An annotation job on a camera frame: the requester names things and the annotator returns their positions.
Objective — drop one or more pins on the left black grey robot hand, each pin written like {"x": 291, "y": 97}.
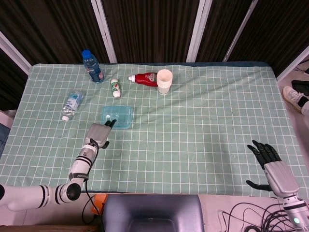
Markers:
{"x": 96, "y": 134}

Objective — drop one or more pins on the right black grey robot hand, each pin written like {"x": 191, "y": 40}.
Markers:
{"x": 281, "y": 178}

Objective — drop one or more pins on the teal container lid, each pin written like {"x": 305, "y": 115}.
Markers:
{"x": 120, "y": 113}

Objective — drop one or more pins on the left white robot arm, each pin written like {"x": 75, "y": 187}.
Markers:
{"x": 24, "y": 197}

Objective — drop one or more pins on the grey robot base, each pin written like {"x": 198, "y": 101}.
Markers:
{"x": 154, "y": 207}

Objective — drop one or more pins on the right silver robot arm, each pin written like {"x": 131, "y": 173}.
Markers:
{"x": 295, "y": 212}

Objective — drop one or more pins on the clear plastic container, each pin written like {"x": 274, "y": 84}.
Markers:
{"x": 134, "y": 116}

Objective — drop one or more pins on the clear white-capped water bottle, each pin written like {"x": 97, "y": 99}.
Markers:
{"x": 72, "y": 104}

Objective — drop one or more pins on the small white green bottle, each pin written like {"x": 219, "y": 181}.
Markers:
{"x": 116, "y": 88}

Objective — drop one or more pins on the blue-capped drink bottle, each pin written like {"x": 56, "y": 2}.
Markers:
{"x": 93, "y": 67}

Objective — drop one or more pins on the red ketchup bottle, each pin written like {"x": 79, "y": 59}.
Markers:
{"x": 144, "y": 79}

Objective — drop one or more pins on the orange box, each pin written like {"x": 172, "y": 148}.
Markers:
{"x": 99, "y": 207}

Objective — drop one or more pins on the person leg white trousers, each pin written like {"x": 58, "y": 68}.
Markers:
{"x": 306, "y": 108}

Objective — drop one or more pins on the white sneaker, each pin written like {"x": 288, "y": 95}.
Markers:
{"x": 293, "y": 96}

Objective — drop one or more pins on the green checked tablecloth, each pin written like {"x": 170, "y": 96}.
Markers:
{"x": 193, "y": 145}

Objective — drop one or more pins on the flat black object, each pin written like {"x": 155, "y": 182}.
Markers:
{"x": 298, "y": 84}

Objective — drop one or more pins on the dark partition panel white frame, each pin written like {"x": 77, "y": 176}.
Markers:
{"x": 9, "y": 79}
{"x": 277, "y": 29}
{"x": 217, "y": 29}
{"x": 149, "y": 29}
{"x": 48, "y": 29}

